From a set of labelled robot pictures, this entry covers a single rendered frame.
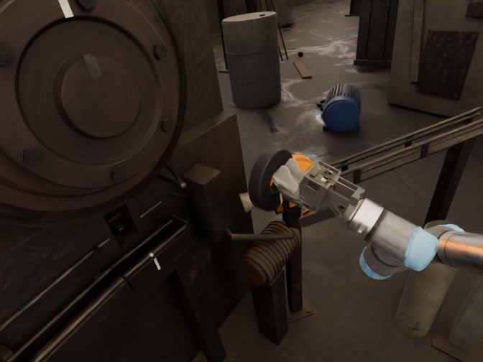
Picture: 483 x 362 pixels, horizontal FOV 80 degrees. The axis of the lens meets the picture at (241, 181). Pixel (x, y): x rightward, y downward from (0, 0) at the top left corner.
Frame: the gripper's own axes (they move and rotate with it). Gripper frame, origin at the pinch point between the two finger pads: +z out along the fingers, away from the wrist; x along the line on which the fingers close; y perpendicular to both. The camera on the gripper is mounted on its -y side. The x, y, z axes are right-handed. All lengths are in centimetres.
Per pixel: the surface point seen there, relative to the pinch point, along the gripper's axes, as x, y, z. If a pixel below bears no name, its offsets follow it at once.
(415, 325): -32, -62, -58
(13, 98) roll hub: 38.4, 26.0, 17.3
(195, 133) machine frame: -3.5, -5.4, 28.8
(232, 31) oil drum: -195, -49, 168
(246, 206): -2.4, -19.7, 6.5
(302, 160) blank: -18.3, -7.1, -0.1
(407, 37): -248, -23, 23
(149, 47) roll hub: 18.1, 27.4, 17.6
